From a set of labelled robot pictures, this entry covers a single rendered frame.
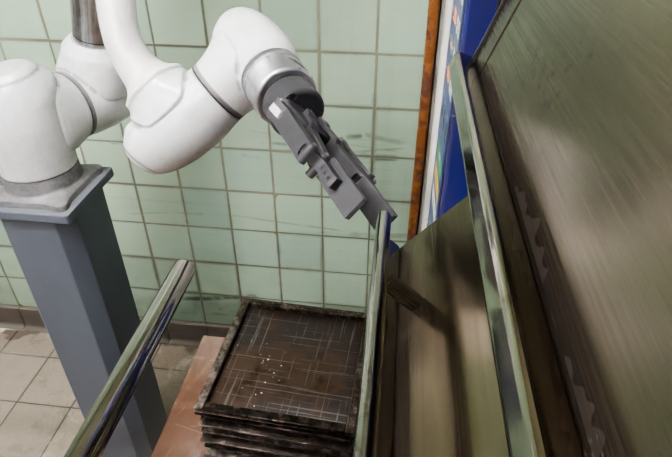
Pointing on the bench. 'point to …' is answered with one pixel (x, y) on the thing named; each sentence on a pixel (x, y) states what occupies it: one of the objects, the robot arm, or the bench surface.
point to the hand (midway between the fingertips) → (358, 198)
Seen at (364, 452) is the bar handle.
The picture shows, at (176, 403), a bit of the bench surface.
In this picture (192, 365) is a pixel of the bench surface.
